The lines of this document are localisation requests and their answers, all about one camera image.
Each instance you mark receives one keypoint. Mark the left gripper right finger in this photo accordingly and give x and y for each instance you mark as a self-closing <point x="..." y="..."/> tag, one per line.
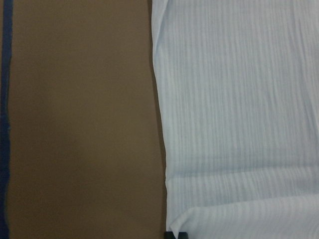
<point x="183" y="235"/>

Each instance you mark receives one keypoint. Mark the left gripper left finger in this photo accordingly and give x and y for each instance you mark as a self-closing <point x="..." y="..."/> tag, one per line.
<point x="168" y="235"/>

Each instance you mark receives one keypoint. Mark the light blue button shirt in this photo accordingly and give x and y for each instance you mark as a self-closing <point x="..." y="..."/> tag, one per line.
<point x="238" y="89"/>

